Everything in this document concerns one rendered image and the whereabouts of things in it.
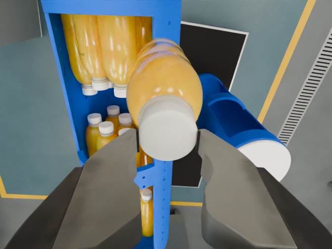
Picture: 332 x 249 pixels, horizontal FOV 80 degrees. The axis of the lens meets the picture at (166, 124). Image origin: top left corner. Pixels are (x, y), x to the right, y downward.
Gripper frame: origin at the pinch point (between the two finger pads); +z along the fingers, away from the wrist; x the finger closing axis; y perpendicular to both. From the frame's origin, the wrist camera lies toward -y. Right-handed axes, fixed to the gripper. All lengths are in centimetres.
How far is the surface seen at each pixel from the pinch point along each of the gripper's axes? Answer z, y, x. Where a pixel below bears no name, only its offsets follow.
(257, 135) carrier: 52, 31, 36
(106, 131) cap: 35.5, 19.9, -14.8
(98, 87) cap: 34.9, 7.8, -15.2
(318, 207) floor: 168, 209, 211
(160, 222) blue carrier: 32, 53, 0
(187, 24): 136, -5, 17
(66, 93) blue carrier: 34.9, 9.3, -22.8
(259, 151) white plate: 49, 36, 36
